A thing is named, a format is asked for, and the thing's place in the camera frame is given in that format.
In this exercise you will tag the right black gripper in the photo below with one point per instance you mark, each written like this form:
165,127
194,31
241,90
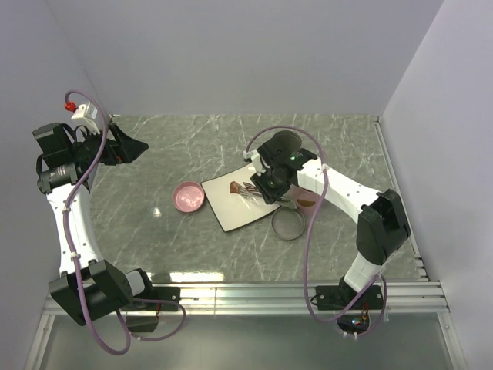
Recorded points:
268,193

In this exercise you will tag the grey cylindrical container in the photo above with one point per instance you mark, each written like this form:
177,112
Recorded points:
287,140

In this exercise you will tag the pink lid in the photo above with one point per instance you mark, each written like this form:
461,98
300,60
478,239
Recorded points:
188,197

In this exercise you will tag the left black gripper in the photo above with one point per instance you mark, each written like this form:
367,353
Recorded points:
123,149

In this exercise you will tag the white square plate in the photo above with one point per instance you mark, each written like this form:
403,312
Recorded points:
233,210

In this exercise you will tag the grey lid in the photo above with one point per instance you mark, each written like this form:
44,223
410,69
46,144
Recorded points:
288,224

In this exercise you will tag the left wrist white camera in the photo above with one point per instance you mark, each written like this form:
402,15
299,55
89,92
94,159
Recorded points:
85,113

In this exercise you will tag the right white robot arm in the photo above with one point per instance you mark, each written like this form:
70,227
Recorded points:
382,225

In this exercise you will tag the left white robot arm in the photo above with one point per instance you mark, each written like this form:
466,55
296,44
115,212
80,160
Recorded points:
60,165

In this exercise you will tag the metal tongs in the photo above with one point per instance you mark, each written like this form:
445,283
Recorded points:
246,192

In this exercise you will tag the pink cylindrical container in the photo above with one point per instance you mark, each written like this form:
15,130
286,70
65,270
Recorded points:
305,200

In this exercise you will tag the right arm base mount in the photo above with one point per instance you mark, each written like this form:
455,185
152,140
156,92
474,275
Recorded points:
369,307

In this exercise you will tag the brown meat piece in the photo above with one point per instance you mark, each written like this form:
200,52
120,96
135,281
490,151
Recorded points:
235,187

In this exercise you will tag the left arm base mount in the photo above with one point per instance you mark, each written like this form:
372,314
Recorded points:
144,317

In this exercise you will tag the aluminium rail frame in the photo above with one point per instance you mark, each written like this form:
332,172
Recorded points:
242,289

